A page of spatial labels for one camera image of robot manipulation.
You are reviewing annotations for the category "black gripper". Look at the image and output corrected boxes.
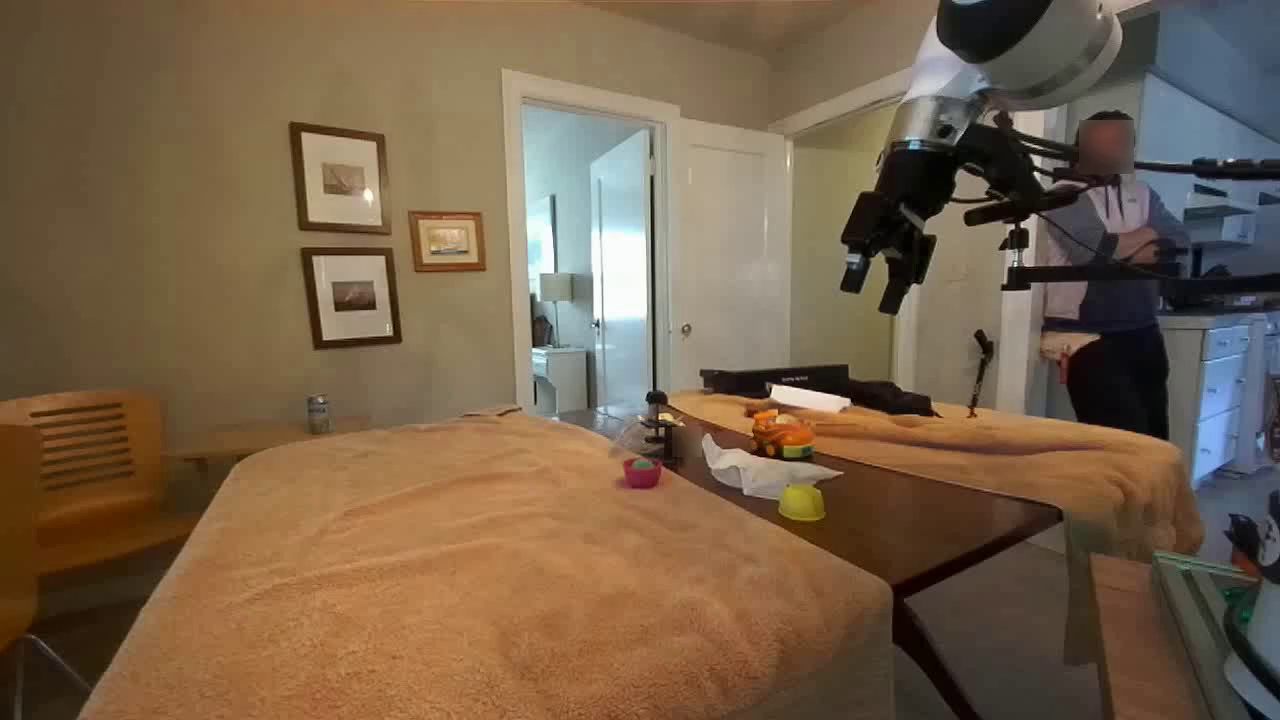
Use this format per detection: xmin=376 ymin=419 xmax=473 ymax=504
xmin=838 ymin=137 xmax=969 ymax=320

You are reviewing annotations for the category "yellow green ball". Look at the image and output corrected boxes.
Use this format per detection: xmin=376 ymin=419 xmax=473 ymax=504
xmin=778 ymin=481 xmax=830 ymax=529

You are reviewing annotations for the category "flat black box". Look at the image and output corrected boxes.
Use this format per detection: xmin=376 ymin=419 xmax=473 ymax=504
xmin=695 ymin=359 xmax=939 ymax=419

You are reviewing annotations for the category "black stick tool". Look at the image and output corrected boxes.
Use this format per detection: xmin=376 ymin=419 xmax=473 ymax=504
xmin=966 ymin=327 xmax=1000 ymax=418

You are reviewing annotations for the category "white flat box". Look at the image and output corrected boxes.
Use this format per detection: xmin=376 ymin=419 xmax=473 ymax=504
xmin=766 ymin=380 xmax=856 ymax=418

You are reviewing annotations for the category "orange toy truck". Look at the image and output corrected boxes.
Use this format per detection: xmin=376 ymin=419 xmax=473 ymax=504
xmin=744 ymin=405 xmax=820 ymax=465

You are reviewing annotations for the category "dark wooden table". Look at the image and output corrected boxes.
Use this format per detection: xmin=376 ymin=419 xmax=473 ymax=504
xmin=666 ymin=388 xmax=1208 ymax=672

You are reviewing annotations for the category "crumpled white cloth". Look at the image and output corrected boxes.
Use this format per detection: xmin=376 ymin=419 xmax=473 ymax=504
xmin=692 ymin=432 xmax=850 ymax=504

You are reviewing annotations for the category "standing person in vest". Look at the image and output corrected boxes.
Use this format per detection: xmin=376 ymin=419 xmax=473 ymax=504
xmin=1037 ymin=108 xmax=1198 ymax=439

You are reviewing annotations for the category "white cabinet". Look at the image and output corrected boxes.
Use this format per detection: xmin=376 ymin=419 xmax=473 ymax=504
xmin=1157 ymin=309 xmax=1280 ymax=489

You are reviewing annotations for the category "small brown framed picture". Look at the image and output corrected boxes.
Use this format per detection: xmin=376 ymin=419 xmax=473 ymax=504
xmin=407 ymin=210 xmax=489 ymax=276

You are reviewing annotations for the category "black and white device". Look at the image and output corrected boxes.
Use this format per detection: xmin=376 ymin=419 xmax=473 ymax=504
xmin=1215 ymin=489 xmax=1280 ymax=720

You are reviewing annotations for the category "large tan towel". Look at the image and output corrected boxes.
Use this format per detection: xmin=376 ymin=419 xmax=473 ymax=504
xmin=77 ymin=408 xmax=896 ymax=720

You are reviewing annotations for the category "dark framed picture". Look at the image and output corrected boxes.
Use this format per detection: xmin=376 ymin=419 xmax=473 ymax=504
xmin=302 ymin=246 xmax=406 ymax=353
xmin=288 ymin=121 xmax=395 ymax=241

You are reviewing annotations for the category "wooden chair with slatted back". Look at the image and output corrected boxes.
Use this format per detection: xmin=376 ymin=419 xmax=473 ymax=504
xmin=0 ymin=388 xmax=202 ymax=580

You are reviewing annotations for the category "plain light wooden chair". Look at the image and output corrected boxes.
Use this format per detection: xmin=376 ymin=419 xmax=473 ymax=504
xmin=0 ymin=418 xmax=90 ymax=720

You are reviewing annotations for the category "camera stand with black boom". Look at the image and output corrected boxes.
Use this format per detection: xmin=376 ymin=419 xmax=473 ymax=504
xmin=961 ymin=157 xmax=1280 ymax=419

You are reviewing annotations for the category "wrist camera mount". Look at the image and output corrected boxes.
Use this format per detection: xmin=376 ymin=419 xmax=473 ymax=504
xmin=947 ymin=116 xmax=1088 ymax=228

